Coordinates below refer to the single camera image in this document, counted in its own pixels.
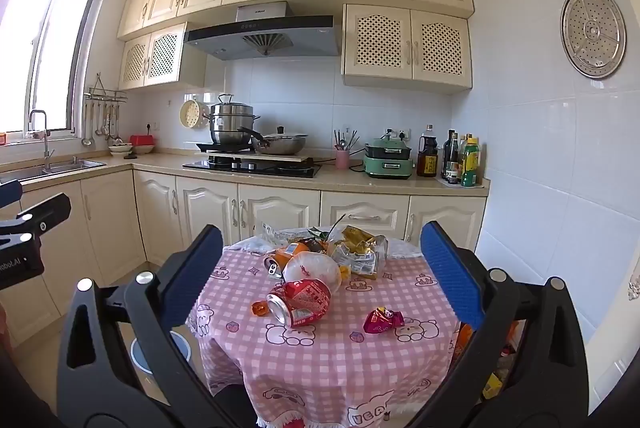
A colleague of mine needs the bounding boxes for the pink checked tablecloth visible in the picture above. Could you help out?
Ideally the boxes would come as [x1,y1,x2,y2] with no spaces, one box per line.
[186,240,463,428]

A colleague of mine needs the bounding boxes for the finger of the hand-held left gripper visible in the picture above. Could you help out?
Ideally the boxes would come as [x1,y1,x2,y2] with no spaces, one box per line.
[0,180,24,210]
[15,193,72,237]

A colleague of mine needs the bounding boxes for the orange snack packet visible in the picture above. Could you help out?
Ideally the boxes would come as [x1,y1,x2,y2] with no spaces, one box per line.
[452,323,474,359]

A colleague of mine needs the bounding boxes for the steel wok with lid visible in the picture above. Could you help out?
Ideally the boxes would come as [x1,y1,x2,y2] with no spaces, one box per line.
[237,125,309,156]

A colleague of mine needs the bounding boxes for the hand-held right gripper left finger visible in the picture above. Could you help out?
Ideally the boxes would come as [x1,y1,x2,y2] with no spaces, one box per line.
[56,224,251,428]

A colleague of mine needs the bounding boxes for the green yellow oil bottle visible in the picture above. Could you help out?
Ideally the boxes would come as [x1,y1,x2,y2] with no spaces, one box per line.
[461,137,481,187]

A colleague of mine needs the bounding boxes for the clear yellow snack wrapper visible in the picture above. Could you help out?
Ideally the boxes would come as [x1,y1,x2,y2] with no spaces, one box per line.
[330,235,389,279]

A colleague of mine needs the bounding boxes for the crushed red drink can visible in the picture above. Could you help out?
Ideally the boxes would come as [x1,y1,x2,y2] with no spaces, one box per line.
[266,279,332,328]

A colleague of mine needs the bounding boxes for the grey range hood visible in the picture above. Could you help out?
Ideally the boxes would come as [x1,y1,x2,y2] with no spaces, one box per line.
[183,1,342,61]

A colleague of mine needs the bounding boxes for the steel kitchen sink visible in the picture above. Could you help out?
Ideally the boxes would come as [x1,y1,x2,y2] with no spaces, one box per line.
[0,158,107,185]

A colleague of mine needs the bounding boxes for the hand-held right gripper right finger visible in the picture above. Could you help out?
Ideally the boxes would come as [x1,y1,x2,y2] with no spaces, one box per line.
[400,221,590,428]

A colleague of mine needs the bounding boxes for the wide cream lattice door cabinet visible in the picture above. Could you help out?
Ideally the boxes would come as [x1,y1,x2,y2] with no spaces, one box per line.
[341,4,473,94]

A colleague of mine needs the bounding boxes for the black gas stove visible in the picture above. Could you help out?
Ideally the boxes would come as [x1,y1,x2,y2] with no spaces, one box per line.
[182,156,322,179]

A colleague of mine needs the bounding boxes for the green electric cooker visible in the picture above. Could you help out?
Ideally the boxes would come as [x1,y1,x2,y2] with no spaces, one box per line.
[362,138,415,179]

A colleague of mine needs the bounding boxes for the cream lower cabinets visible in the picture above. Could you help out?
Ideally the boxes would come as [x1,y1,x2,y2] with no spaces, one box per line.
[0,168,488,349]

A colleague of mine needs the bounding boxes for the gold snack wrapper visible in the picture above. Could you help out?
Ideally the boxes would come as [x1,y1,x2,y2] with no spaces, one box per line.
[341,225,376,249]

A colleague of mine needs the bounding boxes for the crumpled white paper wrapper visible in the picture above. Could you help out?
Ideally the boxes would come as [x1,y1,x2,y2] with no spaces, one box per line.
[260,222,301,245]

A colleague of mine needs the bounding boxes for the crumpled white plastic bag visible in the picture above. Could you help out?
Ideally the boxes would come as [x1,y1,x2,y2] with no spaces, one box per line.
[282,253,343,293]

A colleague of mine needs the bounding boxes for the hanging utensil rack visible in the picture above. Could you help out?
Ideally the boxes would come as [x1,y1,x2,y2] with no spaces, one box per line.
[81,72,128,147]

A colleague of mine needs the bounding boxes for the slim dark sauce bottle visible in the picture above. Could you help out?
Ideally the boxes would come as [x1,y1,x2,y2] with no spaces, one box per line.
[442,129,459,183]

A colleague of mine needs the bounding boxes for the orange peel with leaves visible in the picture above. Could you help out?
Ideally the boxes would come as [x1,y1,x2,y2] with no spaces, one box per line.
[299,227,333,255]

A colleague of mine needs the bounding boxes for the steel sink faucet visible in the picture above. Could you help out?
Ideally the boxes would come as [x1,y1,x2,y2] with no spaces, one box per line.
[27,109,55,169]

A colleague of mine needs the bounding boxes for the magenta candy wrapper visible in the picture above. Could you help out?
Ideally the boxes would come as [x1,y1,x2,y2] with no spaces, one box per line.
[362,307,406,335]

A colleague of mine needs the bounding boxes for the orange drink can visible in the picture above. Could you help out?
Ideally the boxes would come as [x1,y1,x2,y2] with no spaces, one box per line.
[264,242,308,279]

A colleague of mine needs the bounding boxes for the kitchen window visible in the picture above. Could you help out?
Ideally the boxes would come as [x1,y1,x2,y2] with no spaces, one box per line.
[0,0,103,141]

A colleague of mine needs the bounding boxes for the large dark sauce bottle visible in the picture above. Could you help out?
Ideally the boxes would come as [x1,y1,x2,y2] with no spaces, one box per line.
[416,124,439,177]

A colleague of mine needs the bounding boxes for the narrow cream lattice door cabinet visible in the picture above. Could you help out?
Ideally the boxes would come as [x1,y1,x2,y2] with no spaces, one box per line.
[119,22,207,91]

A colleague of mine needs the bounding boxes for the round steel steamer tray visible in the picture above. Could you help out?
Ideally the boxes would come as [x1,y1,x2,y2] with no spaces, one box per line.
[560,0,627,79]

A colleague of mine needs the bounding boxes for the cream dotted strainer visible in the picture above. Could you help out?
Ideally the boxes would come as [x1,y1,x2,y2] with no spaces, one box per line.
[180,98,208,129]

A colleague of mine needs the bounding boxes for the steel steamer pot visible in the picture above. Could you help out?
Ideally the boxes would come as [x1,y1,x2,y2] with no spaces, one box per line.
[202,94,261,146]

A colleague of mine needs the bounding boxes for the pink utensil holder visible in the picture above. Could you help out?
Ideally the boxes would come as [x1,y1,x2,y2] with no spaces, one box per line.
[333,128,359,171]

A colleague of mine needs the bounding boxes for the light blue trash bin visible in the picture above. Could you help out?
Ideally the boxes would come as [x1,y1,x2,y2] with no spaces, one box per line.
[130,330,194,376]

